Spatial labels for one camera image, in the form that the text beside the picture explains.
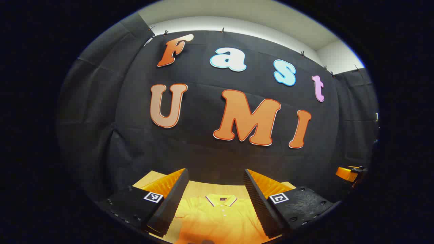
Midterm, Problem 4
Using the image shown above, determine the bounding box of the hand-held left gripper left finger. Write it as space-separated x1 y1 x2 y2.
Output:
98 168 190 238

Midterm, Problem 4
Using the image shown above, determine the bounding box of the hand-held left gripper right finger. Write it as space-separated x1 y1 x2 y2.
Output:
243 168 341 239

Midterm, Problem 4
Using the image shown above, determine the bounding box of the orange polo T-shirt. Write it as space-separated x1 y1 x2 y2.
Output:
175 194 272 244

